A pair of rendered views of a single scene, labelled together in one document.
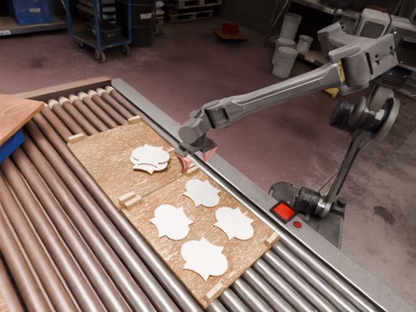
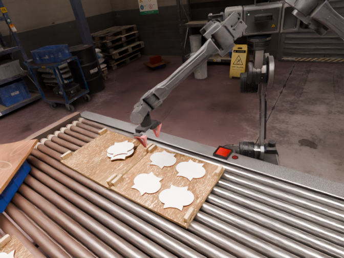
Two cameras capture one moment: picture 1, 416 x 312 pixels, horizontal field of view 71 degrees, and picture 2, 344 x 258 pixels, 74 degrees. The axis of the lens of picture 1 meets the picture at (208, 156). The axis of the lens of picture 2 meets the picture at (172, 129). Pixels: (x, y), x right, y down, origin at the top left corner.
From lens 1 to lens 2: 19 cm
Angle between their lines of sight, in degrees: 7
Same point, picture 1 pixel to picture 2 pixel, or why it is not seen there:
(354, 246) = not seen: hidden behind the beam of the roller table
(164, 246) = (147, 199)
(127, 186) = (110, 172)
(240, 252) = (200, 186)
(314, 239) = (250, 162)
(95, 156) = (82, 162)
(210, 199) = (169, 161)
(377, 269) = not seen: hidden behind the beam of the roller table
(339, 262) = (271, 170)
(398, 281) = not seen: hidden behind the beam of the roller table
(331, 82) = (211, 50)
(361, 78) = (228, 42)
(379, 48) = (231, 21)
